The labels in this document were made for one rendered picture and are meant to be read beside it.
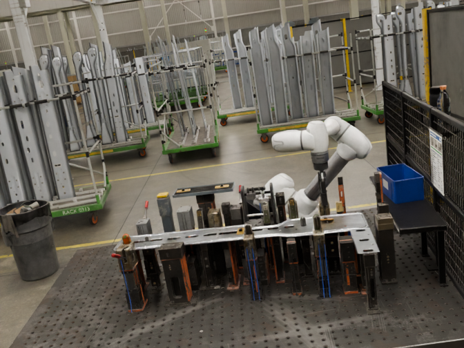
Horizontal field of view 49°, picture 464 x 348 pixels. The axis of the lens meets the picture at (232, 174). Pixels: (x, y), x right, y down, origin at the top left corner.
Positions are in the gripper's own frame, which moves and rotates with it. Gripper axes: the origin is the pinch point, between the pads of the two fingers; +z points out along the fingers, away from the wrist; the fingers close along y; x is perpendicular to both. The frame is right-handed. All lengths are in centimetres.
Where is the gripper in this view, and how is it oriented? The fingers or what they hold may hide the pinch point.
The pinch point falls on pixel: (324, 198)
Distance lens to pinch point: 270.9
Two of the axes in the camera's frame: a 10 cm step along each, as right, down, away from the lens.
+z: 1.5, 9.5, 2.6
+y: -1.0, 2.8, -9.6
